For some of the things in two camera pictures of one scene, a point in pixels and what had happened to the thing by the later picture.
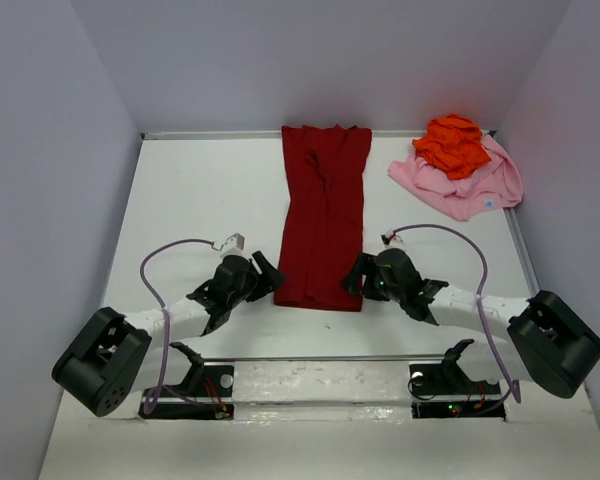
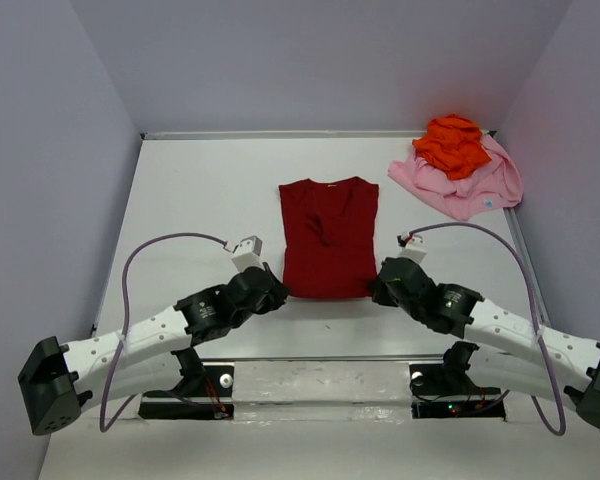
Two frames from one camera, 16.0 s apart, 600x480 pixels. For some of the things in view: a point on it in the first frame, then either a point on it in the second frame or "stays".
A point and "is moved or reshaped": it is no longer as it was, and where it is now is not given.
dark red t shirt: [322, 232] is moved or reshaped
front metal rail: [323, 358] stays
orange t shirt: [452, 143] stays
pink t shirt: [492, 185] stays
